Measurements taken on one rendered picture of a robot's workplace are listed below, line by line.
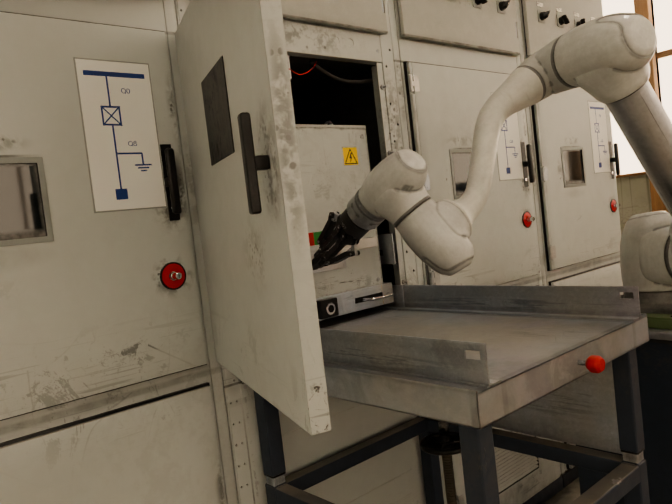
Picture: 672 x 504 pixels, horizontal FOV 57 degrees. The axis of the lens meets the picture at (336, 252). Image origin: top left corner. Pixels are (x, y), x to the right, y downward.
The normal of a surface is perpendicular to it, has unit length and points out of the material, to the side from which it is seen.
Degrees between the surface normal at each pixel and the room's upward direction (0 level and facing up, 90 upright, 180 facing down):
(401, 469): 90
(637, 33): 84
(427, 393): 90
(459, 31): 90
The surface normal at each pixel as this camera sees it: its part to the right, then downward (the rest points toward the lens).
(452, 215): 0.28, -0.41
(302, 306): 0.39, 0.00
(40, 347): 0.65, -0.04
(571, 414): -0.75, 0.12
